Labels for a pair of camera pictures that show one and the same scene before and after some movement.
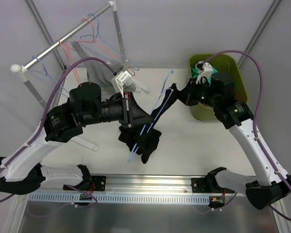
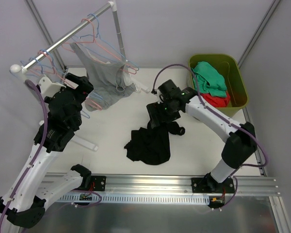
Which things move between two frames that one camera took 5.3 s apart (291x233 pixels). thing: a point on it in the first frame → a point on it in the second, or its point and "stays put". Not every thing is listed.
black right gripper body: x=190 y=92 → x=154 y=116
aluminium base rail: x=125 y=184 stays put
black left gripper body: x=125 y=111 → x=81 y=83
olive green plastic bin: x=223 y=63 stays put
